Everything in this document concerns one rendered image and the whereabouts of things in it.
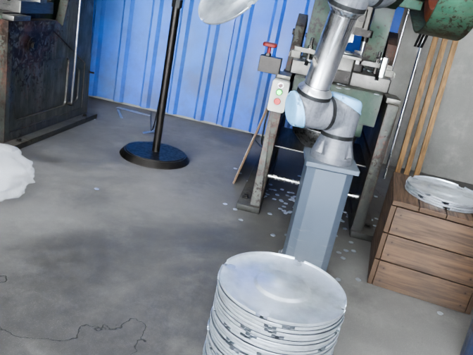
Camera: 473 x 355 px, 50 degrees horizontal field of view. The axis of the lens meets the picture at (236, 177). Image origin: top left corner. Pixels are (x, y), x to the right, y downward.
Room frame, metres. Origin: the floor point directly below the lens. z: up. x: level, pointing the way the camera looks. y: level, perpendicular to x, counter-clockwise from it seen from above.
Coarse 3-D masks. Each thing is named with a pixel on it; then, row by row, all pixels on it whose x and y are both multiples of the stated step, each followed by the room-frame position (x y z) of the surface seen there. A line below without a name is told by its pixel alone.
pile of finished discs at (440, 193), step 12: (408, 180) 1.94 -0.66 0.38; (420, 180) 1.98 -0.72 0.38; (432, 180) 2.01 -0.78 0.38; (444, 180) 2.04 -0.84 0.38; (420, 192) 1.84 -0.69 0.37; (432, 192) 1.85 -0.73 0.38; (444, 192) 1.86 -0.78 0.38; (456, 192) 1.89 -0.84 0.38; (468, 192) 1.95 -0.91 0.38; (432, 204) 1.78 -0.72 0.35; (444, 204) 1.77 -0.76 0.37; (456, 204) 1.76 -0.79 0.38; (468, 204) 1.79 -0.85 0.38
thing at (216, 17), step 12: (204, 0) 1.85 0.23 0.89; (216, 0) 1.80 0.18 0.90; (228, 0) 1.75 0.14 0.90; (240, 0) 1.72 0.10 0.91; (252, 0) 1.68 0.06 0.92; (204, 12) 1.79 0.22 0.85; (216, 12) 1.75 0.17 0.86; (228, 12) 1.71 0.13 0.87; (240, 12) 1.67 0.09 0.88; (216, 24) 1.69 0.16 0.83
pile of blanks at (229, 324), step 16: (224, 304) 0.95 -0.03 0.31; (208, 320) 1.02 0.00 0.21; (224, 320) 0.93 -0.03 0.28; (240, 320) 0.90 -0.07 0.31; (256, 320) 0.88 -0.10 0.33; (336, 320) 0.93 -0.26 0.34; (208, 336) 0.97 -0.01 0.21; (224, 336) 0.92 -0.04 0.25; (240, 336) 0.89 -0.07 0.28; (256, 336) 0.89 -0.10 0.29; (272, 336) 0.87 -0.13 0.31; (288, 336) 0.87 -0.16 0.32; (304, 336) 0.87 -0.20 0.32; (320, 336) 0.89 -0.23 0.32; (336, 336) 0.97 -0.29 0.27; (208, 352) 0.96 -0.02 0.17; (224, 352) 0.91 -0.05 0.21; (240, 352) 0.89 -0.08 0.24; (256, 352) 0.87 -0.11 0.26; (272, 352) 0.88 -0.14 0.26; (288, 352) 0.87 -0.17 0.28; (304, 352) 0.88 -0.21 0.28; (320, 352) 0.90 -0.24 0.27
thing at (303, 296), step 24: (240, 264) 1.07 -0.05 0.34; (264, 264) 1.10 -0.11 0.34; (288, 264) 1.12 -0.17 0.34; (312, 264) 1.14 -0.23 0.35; (240, 288) 0.97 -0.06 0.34; (264, 288) 0.98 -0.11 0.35; (288, 288) 1.00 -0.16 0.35; (312, 288) 1.03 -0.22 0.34; (336, 288) 1.05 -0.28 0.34; (288, 312) 0.91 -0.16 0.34; (312, 312) 0.93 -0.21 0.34; (336, 312) 0.95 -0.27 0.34
